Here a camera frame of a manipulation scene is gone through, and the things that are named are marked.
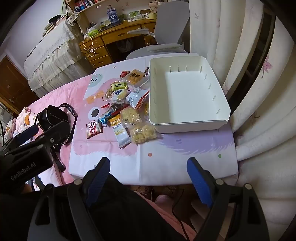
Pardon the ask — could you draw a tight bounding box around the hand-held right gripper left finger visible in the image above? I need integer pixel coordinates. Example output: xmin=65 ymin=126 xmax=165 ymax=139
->
xmin=29 ymin=157 xmax=111 ymax=241

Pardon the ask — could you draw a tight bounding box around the beige puffed snack packet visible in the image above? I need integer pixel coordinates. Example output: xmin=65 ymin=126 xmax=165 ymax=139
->
xmin=129 ymin=124 xmax=158 ymax=144

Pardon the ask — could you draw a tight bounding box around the white lace cover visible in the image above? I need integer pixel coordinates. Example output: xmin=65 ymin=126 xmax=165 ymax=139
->
xmin=23 ymin=22 xmax=93 ymax=98

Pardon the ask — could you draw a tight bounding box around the white floral curtain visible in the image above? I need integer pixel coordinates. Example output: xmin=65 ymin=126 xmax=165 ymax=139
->
xmin=188 ymin=0 xmax=296 ymax=223

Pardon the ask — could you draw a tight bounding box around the white oat packet orange label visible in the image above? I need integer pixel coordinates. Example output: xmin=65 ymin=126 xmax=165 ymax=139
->
xmin=108 ymin=114 xmax=132 ymax=149

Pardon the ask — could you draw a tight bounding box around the wooden desk with drawers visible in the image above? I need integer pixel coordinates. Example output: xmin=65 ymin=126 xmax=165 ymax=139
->
xmin=80 ymin=17 xmax=158 ymax=70

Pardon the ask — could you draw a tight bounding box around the black shoulder bag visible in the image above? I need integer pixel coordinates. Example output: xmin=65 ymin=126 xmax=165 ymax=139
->
xmin=35 ymin=103 xmax=78 ymax=173

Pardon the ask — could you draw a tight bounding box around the person's black clothing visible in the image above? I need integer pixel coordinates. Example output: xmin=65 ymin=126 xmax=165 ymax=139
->
xmin=88 ymin=174 xmax=188 ymax=241

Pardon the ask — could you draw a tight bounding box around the grey office chair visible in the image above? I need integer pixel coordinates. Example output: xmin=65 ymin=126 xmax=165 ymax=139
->
xmin=126 ymin=0 xmax=192 ymax=61

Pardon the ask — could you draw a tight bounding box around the green yellow snack packet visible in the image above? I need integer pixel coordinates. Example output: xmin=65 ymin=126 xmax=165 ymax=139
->
xmin=110 ymin=82 xmax=129 ymax=92

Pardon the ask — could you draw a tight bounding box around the white green plastic bag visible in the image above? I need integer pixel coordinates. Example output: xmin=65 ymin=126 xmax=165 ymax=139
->
xmin=87 ymin=23 xmax=109 ymax=39

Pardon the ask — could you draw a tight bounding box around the pale yellow puffed snack packet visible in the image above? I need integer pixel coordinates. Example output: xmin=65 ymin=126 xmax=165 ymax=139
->
xmin=120 ymin=107 xmax=142 ymax=128

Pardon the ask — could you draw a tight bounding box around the pink blanket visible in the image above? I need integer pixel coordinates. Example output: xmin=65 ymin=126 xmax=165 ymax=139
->
xmin=22 ymin=74 xmax=95 ymax=186

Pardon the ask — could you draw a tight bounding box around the blue paper gift bag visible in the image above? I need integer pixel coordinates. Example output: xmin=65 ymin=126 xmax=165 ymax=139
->
xmin=106 ymin=5 xmax=119 ymax=25

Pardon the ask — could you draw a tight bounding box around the wooden desk hutch shelf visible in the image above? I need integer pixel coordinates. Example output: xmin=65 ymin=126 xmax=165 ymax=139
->
xmin=65 ymin=0 xmax=160 ymax=24

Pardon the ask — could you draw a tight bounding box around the blue white snack packet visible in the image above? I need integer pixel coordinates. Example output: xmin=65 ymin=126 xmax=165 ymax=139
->
xmin=97 ymin=111 xmax=116 ymax=126

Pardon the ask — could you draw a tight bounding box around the dark window frame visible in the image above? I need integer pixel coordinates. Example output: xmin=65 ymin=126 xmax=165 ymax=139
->
xmin=228 ymin=9 xmax=277 ymax=105

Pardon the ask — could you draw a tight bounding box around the red brown chocolate packet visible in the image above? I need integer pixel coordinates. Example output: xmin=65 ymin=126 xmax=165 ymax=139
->
xmin=86 ymin=120 xmax=103 ymax=139

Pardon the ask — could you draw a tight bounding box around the white plastic storage box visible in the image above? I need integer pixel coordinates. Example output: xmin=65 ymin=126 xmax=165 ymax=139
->
xmin=149 ymin=53 xmax=231 ymax=134

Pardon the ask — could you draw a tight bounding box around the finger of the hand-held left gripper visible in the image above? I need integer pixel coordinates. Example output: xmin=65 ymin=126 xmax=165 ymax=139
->
xmin=6 ymin=121 xmax=71 ymax=156
xmin=0 ymin=125 xmax=39 ymax=151

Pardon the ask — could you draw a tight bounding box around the white cable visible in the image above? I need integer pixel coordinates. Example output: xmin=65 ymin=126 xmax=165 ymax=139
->
xmin=82 ymin=32 xmax=97 ymax=57

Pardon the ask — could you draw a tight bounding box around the clear nut snack packet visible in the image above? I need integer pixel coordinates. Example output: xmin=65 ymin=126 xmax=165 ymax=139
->
xmin=103 ymin=88 xmax=115 ymax=101

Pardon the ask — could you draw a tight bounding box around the black trash bag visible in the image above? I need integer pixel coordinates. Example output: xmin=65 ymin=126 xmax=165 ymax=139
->
xmin=117 ymin=38 xmax=134 ymax=52

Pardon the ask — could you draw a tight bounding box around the black cable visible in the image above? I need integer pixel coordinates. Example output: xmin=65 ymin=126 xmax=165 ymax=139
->
xmin=171 ymin=188 xmax=192 ymax=237

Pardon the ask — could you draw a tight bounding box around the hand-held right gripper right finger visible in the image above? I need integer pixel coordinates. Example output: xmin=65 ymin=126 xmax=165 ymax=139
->
xmin=186 ymin=157 xmax=270 ymax=241

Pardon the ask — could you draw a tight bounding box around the orange cake packet black label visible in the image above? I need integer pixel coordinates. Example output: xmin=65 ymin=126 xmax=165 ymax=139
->
xmin=122 ymin=69 xmax=148 ymax=88

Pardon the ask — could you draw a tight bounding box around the cartoon printed cloth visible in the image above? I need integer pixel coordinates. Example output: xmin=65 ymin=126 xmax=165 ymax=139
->
xmin=5 ymin=107 xmax=37 ymax=139

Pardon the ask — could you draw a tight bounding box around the blueberry print cake packet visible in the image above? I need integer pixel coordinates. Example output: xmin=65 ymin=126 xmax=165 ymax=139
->
xmin=108 ymin=89 xmax=128 ymax=103

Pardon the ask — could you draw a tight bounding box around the white red striped snack packet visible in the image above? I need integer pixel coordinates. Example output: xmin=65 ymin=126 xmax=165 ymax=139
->
xmin=125 ymin=89 xmax=149 ymax=109

